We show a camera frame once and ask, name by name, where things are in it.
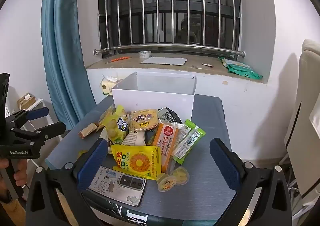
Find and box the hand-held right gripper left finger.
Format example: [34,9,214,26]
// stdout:
[26,138,109,226]

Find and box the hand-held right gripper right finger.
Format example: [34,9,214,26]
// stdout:
[209,137,292,226]

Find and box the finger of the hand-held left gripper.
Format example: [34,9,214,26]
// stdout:
[10,121,67,147]
[6,107,49,129]

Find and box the green-edged clear snack packet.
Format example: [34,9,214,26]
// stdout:
[172,119,206,165]

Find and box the yellow ring snack packet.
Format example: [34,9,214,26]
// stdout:
[111,144,162,179]

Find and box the green yellow candy packet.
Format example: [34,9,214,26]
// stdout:
[103,105,130,145]

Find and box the orange snack packet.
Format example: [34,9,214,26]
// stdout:
[152,123,180,174]

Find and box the round cookie packet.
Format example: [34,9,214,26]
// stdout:
[129,108,160,133]

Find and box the white cardboard box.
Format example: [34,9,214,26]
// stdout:
[111,71,197,122]

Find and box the person's left hand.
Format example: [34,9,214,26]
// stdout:
[0,159,28,203]

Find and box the white shelf rack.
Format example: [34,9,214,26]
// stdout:
[5,98,63,169]

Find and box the small cardboard box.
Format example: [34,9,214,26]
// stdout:
[16,93,36,110]

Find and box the smartphone with drawn case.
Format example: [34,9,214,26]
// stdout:
[87,165,147,207]

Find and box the small brown snack bar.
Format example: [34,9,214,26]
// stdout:
[78,123,98,139]

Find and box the yellow jelly cup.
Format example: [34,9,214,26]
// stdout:
[156,173,176,192]
[171,166,190,186]

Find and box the clear yellow snack packet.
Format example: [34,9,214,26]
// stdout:
[98,105,114,127]

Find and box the blue curtain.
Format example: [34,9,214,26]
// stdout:
[41,0,97,130]

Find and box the yellow tissue pack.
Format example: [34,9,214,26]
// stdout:
[101,75,123,97]

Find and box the black silver snack packet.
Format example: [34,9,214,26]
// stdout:
[157,107,182,124]

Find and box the dark printed bag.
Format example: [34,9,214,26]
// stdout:
[84,191,218,226]

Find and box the white chair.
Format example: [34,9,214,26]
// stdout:
[284,39,320,200]

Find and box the green wet wipes pack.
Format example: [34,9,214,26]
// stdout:
[217,56,264,81]

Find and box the orange pencil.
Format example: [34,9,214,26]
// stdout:
[105,57,132,64]

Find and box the grey cardboard sheet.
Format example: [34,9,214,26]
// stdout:
[140,57,188,66]

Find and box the steel window grille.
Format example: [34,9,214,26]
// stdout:
[91,0,246,59]

